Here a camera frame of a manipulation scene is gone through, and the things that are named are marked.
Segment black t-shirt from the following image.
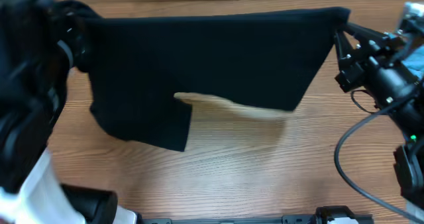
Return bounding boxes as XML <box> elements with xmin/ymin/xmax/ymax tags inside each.
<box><xmin>62</xmin><ymin>0</ymin><xmax>350</xmax><ymax>152</ymax></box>

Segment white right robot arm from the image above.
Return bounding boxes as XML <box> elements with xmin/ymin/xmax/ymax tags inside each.
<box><xmin>335</xmin><ymin>23</ymin><xmax>423</xmax><ymax>207</ymax></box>

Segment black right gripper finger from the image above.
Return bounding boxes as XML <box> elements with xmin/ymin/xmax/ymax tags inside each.
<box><xmin>334</xmin><ymin>30</ymin><xmax>353</xmax><ymax>60</ymax></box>
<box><xmin>343</xmin><ymin>23</ymin><xmax>386</xmax><ymax>43</ymax></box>

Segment blue denim jeans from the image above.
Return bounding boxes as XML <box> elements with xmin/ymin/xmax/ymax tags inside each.
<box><xmin>403</xmin><ymin>46</ymin><xmax>424</xmax><ymax>80</ymax></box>

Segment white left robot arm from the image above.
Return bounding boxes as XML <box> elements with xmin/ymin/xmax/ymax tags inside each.
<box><xmin>1</xmin><ymin>0</ymin><xmax>142</xmax><ymax>224</ymax></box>

